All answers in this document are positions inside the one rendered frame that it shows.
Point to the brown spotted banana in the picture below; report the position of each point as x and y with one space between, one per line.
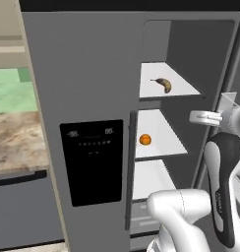
166 85

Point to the grey fridge door with dispenser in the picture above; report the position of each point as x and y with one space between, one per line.
76 65

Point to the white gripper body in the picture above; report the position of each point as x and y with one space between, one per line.
205 117

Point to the grey fridge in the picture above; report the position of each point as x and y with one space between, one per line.
194 49

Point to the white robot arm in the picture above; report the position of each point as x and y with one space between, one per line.
177 206

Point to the grey dishwasher front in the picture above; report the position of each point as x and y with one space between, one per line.
23 213

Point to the orange fruit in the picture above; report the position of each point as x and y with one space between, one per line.
145 139

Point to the white fridge shelf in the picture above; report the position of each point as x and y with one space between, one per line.
158 70
151 180
158 121

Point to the grey fridge drawer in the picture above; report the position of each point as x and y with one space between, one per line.
140 218

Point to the beige wall cupboard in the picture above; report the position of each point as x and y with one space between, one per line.
7 26

